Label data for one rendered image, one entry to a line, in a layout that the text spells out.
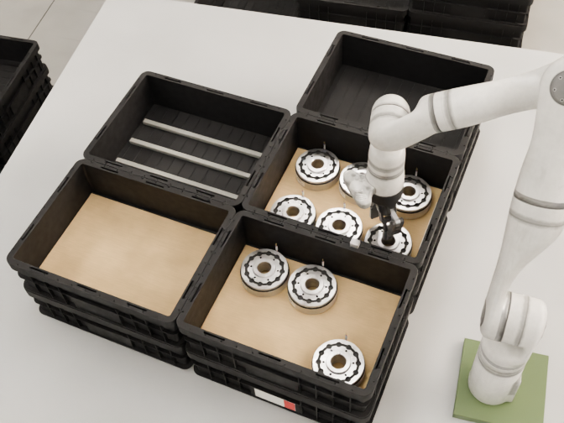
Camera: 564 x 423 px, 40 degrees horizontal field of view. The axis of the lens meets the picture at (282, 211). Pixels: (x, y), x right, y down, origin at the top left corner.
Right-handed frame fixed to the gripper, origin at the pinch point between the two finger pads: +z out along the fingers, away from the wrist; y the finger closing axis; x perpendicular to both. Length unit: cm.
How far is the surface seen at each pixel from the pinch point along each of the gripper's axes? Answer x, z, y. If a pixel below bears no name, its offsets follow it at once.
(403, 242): -3.1, 3.4, -4.5
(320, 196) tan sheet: 7.1, 6.4, 16.4
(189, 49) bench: 16, 19, 91
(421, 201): -12.1, 3.6, 4.0
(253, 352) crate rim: 36.1, -3.1, -18.7
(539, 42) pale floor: -132, 89, 110
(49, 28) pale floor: 54, 88, 210
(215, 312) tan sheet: 39.1, 6.6, -2.1
